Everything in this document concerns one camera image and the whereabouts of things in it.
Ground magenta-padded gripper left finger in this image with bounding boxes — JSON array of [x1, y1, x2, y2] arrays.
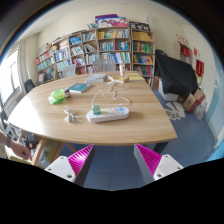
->
[[44, 144, 96, 187]]

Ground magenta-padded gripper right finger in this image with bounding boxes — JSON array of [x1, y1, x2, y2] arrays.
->
[[133, 143, 184, 185]]

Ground green charger block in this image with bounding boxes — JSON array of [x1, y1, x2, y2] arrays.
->
[[92, 104, 102, 115]]

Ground person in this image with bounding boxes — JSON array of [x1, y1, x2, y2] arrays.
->
[[0, 130, 32, 161]]

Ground papers on floor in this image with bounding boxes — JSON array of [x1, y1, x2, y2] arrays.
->
[[163, 101, 186, 121]]

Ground green plastic bag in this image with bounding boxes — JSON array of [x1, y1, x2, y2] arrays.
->
[[47, 88, 66, 105]]

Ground white power strip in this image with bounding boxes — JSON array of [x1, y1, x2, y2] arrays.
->
[[85, 106, 130, 123]]

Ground cardboard box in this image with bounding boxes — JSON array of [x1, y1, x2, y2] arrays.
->
[[182, 88, 206, 114]]

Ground white box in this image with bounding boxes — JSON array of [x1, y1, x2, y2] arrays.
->
[[158, 79, 180, 102]]

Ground teal book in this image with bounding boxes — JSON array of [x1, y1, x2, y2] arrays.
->
[[68, 82, 92, 94]]

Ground dark office chair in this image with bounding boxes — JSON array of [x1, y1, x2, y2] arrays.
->
[[23, 78, 36, 93]]

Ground black cloth cover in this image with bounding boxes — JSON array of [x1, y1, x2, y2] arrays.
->
[[154, 49, 200, 99]]

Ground yellow book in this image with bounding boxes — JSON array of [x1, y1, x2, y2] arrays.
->
[[111, 75, 129, 83], [127, 71, 146, 82]]

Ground grey book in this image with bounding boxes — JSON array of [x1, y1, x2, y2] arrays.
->
[[85, 73, 108, 84]]

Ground grey mesh chair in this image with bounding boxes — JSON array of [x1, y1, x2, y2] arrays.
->
[[92, 58, 117, 73], [61, 64, 77, 79]]

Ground window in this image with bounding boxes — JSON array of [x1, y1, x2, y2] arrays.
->
[[0, 48, 23, 108]]

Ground white bottle with red label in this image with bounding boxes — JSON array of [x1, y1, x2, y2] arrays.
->
[[119, 61, 127, 78]]

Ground wooden bookshelf unit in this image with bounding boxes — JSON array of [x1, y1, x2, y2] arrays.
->
[[34, 13, 156, 86]]

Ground white power strip cord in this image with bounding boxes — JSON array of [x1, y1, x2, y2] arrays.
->
[[63, 105, 88, 123]]

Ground thin white cable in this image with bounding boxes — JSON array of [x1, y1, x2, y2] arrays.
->
[[106, 75, 132, 105]]

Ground red wall hanging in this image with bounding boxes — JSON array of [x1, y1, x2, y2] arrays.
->
[[195, 59, 205, 78]]

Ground small wall shelf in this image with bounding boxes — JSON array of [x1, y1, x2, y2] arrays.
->
[[178, 41, 194, 65]]

